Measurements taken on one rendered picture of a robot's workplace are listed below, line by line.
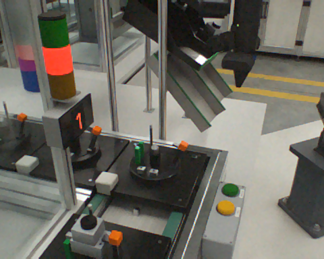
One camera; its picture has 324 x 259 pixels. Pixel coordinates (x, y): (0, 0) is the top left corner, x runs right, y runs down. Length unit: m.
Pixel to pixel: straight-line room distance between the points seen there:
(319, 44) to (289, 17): 0.49
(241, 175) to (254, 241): 0.27
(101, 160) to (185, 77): 0.40
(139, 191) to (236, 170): 0.40
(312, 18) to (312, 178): 3.97
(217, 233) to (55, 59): 0.50
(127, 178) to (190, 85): 0.41
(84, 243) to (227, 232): 0.32
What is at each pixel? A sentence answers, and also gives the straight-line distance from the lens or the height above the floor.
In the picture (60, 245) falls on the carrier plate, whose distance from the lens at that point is 0.82.
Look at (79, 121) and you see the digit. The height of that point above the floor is 1.20.
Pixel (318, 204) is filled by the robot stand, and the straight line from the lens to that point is 0.99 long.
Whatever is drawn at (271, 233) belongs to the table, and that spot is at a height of 0.86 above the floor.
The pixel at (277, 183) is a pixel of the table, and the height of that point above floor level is 0.86.
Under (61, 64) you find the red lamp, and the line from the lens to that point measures 0.70.
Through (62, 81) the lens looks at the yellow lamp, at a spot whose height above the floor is 1.30.
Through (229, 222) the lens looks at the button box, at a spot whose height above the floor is 0.96.
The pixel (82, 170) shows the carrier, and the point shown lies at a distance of 1.01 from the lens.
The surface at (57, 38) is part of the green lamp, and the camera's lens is 0.69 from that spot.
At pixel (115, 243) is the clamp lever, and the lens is 0.68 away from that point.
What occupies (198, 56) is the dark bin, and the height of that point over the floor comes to 1.20.
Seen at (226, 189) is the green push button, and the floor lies 0.97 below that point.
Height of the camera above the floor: 1.56
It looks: 30 degrees down
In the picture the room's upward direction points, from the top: straight up
